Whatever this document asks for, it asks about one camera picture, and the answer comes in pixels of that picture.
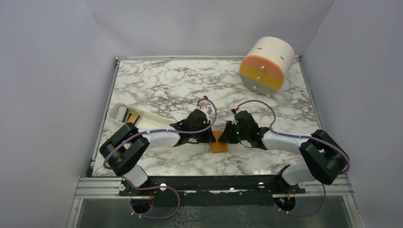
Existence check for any black metal base rail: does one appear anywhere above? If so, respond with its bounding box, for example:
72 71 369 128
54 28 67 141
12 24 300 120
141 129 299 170
112 175 306 207

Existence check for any cylindrical pastel drawer box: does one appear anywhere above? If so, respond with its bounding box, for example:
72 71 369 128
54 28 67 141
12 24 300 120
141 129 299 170
239 37 295 95

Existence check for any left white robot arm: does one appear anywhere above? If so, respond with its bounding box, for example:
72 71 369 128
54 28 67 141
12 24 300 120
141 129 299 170
99 109 216 195

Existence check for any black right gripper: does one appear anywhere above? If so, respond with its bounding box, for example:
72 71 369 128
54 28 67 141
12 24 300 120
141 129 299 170
219 121 249 144

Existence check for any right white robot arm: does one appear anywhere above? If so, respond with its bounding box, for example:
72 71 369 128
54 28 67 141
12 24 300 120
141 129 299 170
218 111 350 193

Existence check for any yellow leather card holder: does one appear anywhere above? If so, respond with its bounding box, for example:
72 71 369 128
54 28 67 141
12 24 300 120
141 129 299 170
210 131 228 153

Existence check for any white oval plastic tray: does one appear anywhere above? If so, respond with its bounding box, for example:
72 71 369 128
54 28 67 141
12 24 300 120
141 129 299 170
106 102 176 130

